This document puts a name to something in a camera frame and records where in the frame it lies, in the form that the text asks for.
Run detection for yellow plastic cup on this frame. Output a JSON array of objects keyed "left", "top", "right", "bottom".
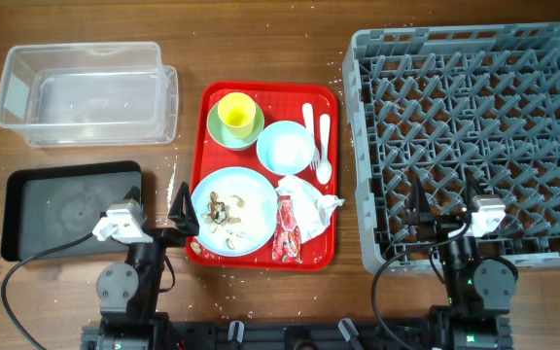
[{"left": 218, "top": 92, "right": 257, "bottom": 138}]

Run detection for white napkin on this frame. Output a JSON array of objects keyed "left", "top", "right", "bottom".
[{"left": 276, "top": 175, "right": 344, "bottom": 243}]

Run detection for white plastic spoon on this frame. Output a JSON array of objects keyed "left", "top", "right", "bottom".
[{"left": 316, "top": 114, "right": 333, "bottom": 185}]

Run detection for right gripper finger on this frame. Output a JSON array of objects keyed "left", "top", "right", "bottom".
[
  {"left": 402, "top": 177, "right": 434, "bottom": 226},
  {"left": 463, "top": 169, "right": 484, "bottom": 212}
]

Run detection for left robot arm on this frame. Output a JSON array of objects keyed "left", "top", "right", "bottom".
[{"left": 81, "top": 183, "right": 199, "bottom": 350}]

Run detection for light blue plate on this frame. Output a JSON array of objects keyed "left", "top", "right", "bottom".
[{"left": 192, "top": 166, "right": 278, "bottom": 258}]

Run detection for white plastic fork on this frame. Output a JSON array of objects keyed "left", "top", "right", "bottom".
[{"left": 301, "top": 103, "right": 320, "bottom": 170}]

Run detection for grey dishwasher rack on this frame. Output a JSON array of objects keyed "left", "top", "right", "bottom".
[{"left": 342, "top": 22, "right": 560, "bottom": 273}]

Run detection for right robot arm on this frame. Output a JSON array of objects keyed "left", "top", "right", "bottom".
[{"left": 402, "top": 178, "right": 518, "bottom": 350}]

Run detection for red snack wrapper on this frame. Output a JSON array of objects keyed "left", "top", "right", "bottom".
[{"left": 272, "top": 195, "right": 301, "bottom": 263}]

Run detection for green bowl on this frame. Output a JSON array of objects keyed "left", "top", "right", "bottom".
[{"left": 207, "top": 103, "right": 264, "bottom": 151}]

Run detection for black plastic tray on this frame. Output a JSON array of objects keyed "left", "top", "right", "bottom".
[{"left": 0, "top": 160, "right": 143, "bottom": 262}]

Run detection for nut shell on tray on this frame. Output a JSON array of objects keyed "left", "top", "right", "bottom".
[{"left": 190, "top": 241, "right": 202, "bottom": 255}]

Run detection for red serving tray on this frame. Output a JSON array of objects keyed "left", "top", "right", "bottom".
[{"left": 186, "top": 81, "right": 338, "bottom": 271}]

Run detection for food scraps on plate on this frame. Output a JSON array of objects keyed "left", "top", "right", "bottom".
[{"left": 201, "top": 192, "right": 246, "bottom": 252}]

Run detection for light blue bowl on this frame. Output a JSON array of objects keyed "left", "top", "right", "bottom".
[{"left": 256, "top": 121, "right": 315, "bottom": 176}]

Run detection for clear plastic waste bin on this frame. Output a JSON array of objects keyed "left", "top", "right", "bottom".
[{"left": 0, "top": 42, "right": 179, "bottom": 148}]

